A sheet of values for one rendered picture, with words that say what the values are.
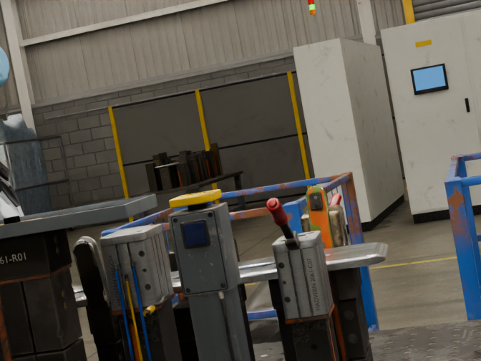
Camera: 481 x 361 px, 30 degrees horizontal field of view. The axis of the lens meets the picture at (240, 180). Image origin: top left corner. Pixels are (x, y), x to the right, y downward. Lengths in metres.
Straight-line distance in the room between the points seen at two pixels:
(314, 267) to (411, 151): 7.93
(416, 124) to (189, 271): 8.08
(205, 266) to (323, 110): 8.15
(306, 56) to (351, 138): 0.96
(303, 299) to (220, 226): 0.22
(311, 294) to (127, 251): 0.29
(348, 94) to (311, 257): 7.95
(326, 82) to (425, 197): 1.54
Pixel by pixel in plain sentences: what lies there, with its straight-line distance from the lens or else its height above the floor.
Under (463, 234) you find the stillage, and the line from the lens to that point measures 3.16.
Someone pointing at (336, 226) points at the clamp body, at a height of 1.03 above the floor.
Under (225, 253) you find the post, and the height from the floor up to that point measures 1.08.
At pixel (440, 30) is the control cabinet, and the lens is 9.23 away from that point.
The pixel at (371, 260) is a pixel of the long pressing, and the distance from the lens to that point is 1.45.
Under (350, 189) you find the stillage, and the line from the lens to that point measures 4.38.
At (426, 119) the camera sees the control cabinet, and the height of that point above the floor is 1.03.
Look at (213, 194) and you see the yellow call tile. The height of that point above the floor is 1.16.
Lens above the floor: 1.23
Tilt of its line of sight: 3 degrees down
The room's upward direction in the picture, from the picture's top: 10 degrees counter-clockwise
